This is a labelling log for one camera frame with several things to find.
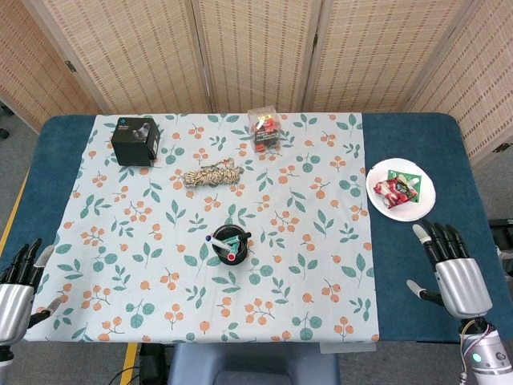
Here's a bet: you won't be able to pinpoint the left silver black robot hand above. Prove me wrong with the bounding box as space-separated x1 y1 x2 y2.
0 238 63 347

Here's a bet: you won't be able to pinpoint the white paper plate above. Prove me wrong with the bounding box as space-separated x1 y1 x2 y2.
366 157 437 222

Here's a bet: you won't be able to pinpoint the green snack packet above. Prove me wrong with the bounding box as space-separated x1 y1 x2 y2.
386 169 426 204

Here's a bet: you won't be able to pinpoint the blue cap white marker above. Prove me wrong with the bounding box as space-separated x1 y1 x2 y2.
204 234 234 252

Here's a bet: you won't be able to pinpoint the red white snack packet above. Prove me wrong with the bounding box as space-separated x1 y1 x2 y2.
373 179 418 210

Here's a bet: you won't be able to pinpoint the black mesh pen holder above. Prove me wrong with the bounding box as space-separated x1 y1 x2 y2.
211 224 252 267

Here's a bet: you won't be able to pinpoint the braided rope bundle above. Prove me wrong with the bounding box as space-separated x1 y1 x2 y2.
182 159 246 189

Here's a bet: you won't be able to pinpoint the blue grey chair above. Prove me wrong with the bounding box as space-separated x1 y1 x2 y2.
167 342 341 385

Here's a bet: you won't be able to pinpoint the blue table cover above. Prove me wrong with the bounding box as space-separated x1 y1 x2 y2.
0 113 510 347

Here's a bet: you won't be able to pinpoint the black cardboard box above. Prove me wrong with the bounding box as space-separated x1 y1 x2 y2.
111 116 163 167

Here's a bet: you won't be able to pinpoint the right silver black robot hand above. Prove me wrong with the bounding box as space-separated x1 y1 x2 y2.
406 219 494 320

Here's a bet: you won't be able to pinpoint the clear plastic capsule box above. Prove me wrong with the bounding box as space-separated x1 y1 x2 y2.
247 107 282 154

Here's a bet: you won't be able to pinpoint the black equipment stand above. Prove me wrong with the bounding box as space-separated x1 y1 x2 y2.
488 218 513 242

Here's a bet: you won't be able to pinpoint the floral fruit-print tablecloth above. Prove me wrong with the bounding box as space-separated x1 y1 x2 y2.
22 112 382 344

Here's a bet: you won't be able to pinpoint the woven folding screen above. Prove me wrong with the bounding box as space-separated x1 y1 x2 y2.
0 0 513 164

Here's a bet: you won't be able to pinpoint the red cap marker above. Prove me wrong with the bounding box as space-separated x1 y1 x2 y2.
218 237 241 262

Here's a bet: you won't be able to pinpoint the black floor cables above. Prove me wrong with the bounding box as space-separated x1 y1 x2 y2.
107 343 170 385

